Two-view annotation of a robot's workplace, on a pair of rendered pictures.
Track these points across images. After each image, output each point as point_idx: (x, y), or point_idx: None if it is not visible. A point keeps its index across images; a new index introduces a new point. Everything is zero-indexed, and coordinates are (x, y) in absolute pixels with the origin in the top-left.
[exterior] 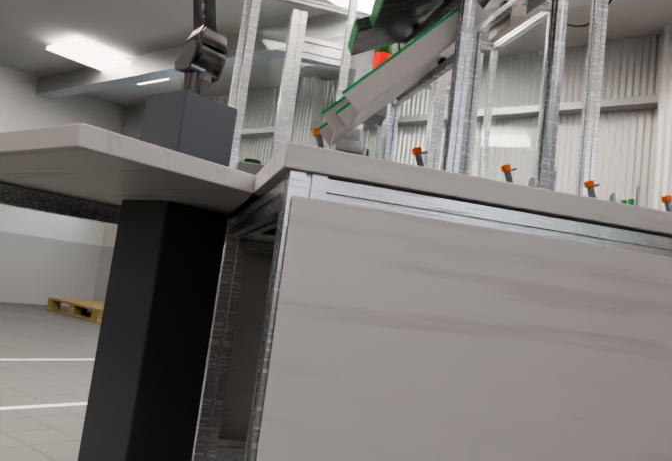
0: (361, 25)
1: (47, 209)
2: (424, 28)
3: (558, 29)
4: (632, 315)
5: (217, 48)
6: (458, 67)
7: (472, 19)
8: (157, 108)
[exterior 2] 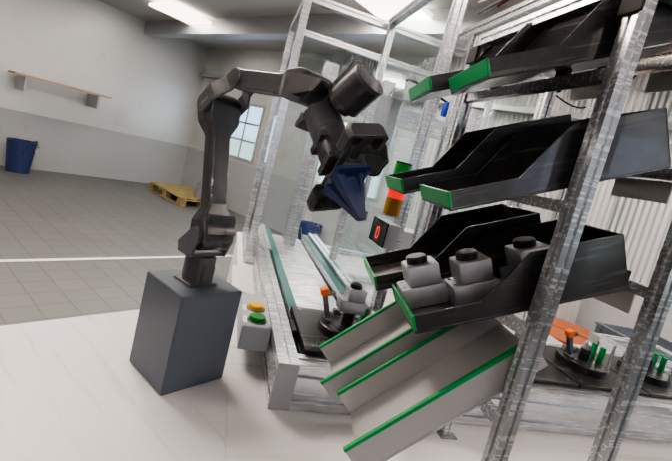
0: (381, 284)
1: None
2: None
3: (632, 386)
4: None
5: (223, 235)
6: (498, 450)
7: (529, 388)
8: (155, 295)
